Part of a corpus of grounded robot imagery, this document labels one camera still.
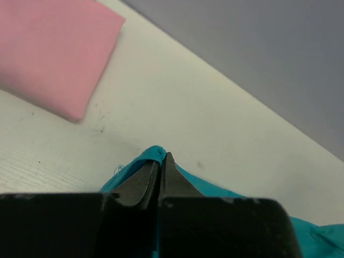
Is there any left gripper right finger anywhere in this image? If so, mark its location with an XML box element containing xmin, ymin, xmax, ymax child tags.
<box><xmin>158</xmin><ymin>153</ymin><xmax>302</xmax><ymax>257</ymax></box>

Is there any teal t shirt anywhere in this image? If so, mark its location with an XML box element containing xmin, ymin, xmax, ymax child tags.
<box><xmin>101</xmin><ymin>146</ymin><xmax>343</xmax><ymax>257</ymax></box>

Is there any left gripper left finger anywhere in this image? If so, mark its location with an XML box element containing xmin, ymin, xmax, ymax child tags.
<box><xmin>1</xmin><ymin>161</ymin><xmax>159</xmax><ymax>257</ymax></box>

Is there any folded pink t shirt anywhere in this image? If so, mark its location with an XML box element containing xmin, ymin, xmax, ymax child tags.
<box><xmin>1</xmin><ymin>1</ymin><xmax>125</xmax><ymax>122</ymax></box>

